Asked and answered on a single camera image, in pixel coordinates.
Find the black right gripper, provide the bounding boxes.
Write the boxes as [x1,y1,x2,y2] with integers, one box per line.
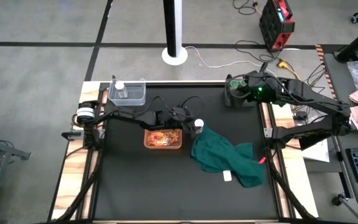
[225,72,262,99]

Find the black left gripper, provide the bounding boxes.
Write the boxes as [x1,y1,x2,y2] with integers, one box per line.
[166,105,199,138]

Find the dark green cloth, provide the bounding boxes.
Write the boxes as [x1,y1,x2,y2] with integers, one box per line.
[190,126,265,189]

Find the orange plastic bin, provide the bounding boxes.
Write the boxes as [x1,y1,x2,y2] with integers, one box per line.
[144,128,183,151]

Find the clear plastic bin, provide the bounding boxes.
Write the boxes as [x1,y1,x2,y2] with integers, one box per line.
[108,77,147,107]

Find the red and black case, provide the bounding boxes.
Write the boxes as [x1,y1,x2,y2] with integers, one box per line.
[259,0,296,52]

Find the white pole with round base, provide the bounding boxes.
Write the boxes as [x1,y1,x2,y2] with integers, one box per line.
[161,0,189,67]

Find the striped warning tape strip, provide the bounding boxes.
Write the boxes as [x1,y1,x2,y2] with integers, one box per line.
[314,44,338,101]

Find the white paper sheet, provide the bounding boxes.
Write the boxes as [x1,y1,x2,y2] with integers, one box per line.
[300,138,331,163]

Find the white tape roll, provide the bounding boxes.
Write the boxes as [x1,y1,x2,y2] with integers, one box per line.
[75,107,96,119]

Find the grey side desk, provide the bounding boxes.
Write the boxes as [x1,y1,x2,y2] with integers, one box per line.
[323,52,358,208]

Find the wooden table side board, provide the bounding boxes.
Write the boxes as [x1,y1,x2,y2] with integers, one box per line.
[50,81,107,221]
[259,101,319,218]

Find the black desk caster leg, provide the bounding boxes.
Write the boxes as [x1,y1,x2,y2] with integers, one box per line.
[331,192,358,224]

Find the white floor cable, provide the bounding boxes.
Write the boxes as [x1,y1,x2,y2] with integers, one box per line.
[183,45,256,68]

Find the black tangled floor cable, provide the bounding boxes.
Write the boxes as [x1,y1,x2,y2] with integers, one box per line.
[234,39,281,65]

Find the yellow cable plug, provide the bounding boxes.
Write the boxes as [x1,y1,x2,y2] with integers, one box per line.
[277,60,301,82]

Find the black looped floor cable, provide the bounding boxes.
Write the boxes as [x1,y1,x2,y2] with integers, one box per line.
[232,0,257,16]

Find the black aluminium table frame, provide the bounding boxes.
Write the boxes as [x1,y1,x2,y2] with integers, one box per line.
[47,80,319,224]

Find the black table-level camera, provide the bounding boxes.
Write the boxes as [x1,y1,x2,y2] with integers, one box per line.
[61,129,85,141]

